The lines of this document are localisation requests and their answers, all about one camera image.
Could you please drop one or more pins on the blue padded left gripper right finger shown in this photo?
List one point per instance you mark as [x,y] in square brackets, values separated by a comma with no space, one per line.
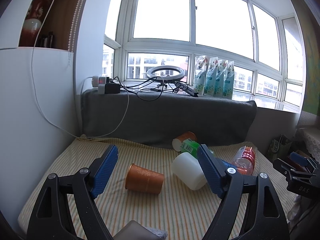
[264,217]

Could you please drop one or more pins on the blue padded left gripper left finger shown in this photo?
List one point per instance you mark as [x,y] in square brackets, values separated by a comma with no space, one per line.
[51,216]

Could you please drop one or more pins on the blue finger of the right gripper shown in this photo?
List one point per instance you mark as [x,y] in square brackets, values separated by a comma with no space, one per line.
[299,159]

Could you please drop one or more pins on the brown paper cup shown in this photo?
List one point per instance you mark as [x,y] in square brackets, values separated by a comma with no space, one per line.
[143,180]
[177,142]

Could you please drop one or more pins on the white plastic cup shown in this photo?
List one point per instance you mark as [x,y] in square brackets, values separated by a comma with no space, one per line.
[188,170]

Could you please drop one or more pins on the brown paper cup lying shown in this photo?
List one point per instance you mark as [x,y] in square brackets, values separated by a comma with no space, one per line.
[143,180]

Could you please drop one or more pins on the green white box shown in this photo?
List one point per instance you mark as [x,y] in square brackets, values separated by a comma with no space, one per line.
[278,148]

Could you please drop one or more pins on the white lace cloth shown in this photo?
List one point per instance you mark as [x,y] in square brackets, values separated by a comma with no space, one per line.
[311,138]

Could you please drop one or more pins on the red label plastic bottle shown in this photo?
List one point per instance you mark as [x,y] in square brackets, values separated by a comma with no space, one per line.
[244,160]

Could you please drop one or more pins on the blue snack package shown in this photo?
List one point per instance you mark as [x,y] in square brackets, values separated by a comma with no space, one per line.
[228,165]

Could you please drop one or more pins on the grey cloth at bottom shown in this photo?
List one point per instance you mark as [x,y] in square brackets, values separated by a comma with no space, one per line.
[133,230]

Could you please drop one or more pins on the green plastic bottle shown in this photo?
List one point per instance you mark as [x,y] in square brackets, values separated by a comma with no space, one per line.
[190,146]

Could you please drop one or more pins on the black power adapter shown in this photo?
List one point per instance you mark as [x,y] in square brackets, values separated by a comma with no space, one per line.
[109,88]

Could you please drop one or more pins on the grey backrest cushion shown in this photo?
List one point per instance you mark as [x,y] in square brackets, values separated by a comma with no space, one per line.
[156,119]

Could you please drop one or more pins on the white power strip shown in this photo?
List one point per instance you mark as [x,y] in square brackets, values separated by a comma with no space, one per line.
[99,81]

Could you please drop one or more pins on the red white vase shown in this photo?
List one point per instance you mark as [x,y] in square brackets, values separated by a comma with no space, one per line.
[33,21]

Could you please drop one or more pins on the ring light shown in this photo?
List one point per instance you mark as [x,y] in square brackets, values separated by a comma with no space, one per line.
[166,73]

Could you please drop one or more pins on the wooden wall shelf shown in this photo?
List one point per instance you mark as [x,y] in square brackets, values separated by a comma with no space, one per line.
[60,25]

